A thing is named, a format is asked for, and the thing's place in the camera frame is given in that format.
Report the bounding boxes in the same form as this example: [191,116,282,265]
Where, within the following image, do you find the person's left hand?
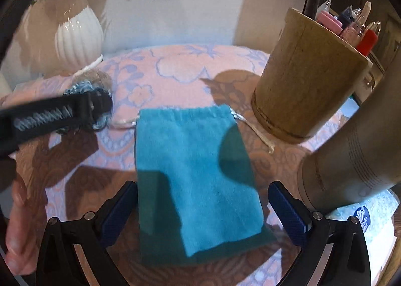
[6,176,47,274]

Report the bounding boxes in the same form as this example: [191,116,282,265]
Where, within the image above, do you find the red pen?
[355,21,382,57]

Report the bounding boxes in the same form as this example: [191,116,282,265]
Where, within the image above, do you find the white ribbed vase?
[55,0,105,71]

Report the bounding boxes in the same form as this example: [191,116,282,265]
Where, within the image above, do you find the blue pen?
[338,6,355,29]

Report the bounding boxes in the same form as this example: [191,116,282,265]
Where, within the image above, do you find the large teal drawstring pouch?
[134,104,277,267]

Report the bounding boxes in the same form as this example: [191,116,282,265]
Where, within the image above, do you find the beige pen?
[360,1,374,24]

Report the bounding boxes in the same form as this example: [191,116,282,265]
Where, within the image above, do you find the tall beige bottle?
[296,51,401,212]

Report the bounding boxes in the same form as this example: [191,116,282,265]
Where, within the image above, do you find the white tissue pack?
[326,189,399,274]

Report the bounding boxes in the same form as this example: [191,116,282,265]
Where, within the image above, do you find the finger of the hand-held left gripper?
[78,89,113,131]

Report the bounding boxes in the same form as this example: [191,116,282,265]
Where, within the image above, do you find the pink eraser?
[315,11,344,35]

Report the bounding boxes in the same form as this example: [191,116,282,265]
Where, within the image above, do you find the wooden pen holder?
[251,7,374,145]

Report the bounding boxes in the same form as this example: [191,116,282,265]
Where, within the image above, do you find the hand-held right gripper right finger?
[268,180,381,286]

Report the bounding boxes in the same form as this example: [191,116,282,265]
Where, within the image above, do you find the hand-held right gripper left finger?
[36,180,138,286]

